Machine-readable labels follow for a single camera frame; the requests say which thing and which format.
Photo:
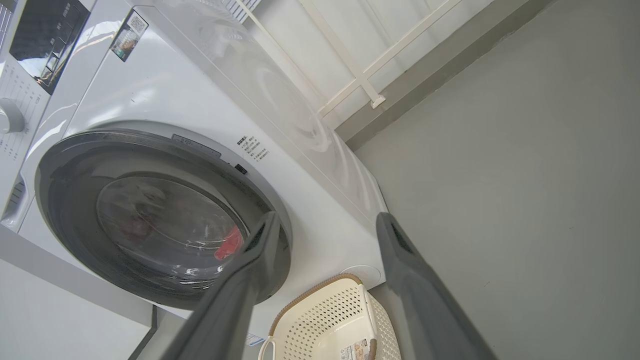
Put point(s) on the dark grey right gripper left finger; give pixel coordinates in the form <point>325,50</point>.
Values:
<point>235,310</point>

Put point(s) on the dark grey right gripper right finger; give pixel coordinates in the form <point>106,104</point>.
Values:
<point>425,310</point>

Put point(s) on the red garment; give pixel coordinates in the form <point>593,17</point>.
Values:
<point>230,246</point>

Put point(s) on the printed label sticker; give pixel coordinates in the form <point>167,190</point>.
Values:
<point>357,350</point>

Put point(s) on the cream perforated laundry basket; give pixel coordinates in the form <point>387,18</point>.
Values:
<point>325,315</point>

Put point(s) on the black door latch socket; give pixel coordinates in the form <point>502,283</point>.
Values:
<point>241,169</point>

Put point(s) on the white front-load washing machine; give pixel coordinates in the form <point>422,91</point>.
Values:
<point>175,95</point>

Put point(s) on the white washer control knob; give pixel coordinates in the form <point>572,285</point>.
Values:
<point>7,116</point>

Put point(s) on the black washer display panel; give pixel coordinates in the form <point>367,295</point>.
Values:
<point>45,35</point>

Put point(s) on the blue energy label sticker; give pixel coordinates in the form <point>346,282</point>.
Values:
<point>254,340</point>

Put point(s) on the round white filter cover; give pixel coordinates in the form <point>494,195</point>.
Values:
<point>367,276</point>

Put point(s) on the white detergent drawer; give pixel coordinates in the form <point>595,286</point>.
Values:
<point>14,200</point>

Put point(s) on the black QR code sticker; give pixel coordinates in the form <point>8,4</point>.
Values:
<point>129,36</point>

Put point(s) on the white window blinds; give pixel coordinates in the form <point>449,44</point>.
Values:
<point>240,7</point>

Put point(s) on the cream metal rack frame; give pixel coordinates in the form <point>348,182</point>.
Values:
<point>360,75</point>

